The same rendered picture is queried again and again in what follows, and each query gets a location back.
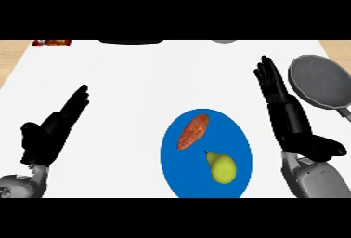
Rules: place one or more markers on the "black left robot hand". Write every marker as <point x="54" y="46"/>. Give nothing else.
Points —
<point x="47" y="136"/>

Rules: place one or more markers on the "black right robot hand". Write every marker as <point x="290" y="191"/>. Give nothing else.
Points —
<point x="290" y="121"/>

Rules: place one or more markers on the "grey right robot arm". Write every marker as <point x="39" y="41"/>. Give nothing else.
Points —
<point x="314" y="178"/>

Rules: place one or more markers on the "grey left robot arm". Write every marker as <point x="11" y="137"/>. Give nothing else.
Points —
<point x="23" y="183"/>

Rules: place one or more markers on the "grey frying pan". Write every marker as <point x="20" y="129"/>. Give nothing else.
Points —
<point x="321" y="82"/>

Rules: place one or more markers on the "yellow-green pear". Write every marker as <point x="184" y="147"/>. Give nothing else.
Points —
<point x="224" y="167"/>

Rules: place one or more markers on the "blue plate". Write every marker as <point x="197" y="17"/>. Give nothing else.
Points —
<point x="207" y="153"/>

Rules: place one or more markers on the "orange-brown sweet potato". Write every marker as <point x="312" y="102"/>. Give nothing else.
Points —
<point x="194" y="131"/>

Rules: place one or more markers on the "grey rounded object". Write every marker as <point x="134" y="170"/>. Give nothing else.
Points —
<point x="225" y="41"/>

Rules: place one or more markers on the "red and orange box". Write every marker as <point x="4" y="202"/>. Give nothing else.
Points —
<point x="51" y="42"/>

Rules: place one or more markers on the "black rounded object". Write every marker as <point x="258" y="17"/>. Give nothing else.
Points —
<point x="132" y="41"/>

